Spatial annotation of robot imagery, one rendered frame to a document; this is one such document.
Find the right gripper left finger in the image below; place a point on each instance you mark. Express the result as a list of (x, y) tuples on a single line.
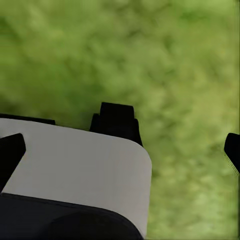
[(12, 149)]

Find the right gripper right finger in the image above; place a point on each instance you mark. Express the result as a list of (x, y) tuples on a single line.
[(232, 149)]

